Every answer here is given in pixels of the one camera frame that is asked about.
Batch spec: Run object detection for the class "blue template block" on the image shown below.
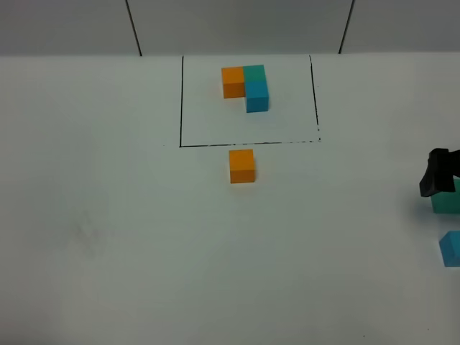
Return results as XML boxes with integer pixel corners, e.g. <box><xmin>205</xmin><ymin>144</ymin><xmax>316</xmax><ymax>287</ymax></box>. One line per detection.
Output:
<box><xmin>245</xmin><ymin>80</ymin><xmax>270</xmax><ymax>113</ymax></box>

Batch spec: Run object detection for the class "green template block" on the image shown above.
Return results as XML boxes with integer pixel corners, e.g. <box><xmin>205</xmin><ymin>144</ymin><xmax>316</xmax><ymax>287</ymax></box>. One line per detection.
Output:
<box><xmin>243</xmin><ymin>65</ymin><xmax>267</xmax><ymax>83</ymax></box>

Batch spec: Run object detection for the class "orange template block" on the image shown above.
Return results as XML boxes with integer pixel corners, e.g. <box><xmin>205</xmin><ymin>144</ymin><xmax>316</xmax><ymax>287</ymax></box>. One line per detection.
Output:
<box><xmin>221</xmin><ymin>66</ymin><xmax>245</xmax><ymax>98</ymax></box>

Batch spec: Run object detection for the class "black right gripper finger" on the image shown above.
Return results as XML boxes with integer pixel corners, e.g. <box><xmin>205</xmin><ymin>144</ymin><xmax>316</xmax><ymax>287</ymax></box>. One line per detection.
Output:
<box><xmin>419</xmin><ymin>148</ymin><xmax>459</xmax><ymax>197</ymax></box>

